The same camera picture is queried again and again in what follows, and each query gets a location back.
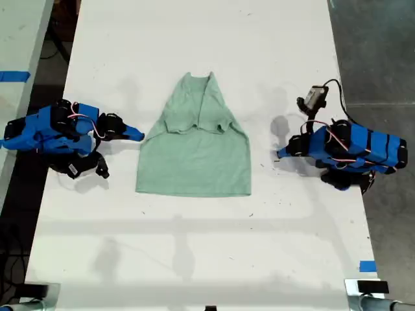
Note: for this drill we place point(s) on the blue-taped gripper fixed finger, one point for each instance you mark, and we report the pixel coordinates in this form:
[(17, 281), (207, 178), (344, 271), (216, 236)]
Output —
[(285, 149), (133, 131)]

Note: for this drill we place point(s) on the black camera stalk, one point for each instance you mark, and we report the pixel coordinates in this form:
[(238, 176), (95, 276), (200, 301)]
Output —
[(102, 166), (309, 118)]

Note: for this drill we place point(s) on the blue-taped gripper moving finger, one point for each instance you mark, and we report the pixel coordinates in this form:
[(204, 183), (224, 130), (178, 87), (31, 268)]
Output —
[(283, 157), (133, 137)]

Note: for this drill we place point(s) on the long blue tape strip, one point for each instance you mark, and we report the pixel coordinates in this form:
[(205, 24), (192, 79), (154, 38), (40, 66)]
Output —
[(14, 76)]

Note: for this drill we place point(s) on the metal table bracket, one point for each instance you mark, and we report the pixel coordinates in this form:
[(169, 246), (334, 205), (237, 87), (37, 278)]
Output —
[(351, 294), (53, 296)]

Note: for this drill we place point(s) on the tiny black clip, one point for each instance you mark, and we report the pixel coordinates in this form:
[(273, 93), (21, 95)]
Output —
[(210, 308)]

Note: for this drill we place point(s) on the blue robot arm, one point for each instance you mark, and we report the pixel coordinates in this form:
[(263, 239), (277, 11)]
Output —
[(373, 145), (39, 133)]

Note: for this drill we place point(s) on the short blue tape strip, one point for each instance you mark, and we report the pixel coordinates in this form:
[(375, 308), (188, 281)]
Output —
[(368, 266)]

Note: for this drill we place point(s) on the small black box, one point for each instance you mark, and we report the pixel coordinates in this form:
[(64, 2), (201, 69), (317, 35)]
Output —
[(34, 290), (373, 287)]

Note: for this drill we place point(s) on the black camera box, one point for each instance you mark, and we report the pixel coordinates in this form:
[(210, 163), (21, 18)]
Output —
[(76, 168), (315, 96)]

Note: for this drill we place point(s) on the pale side table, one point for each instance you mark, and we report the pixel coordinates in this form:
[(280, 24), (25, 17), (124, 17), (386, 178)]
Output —
[(19, 35)]

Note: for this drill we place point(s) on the pale green T-shirt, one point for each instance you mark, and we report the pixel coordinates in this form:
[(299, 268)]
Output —
[(194, 162)]

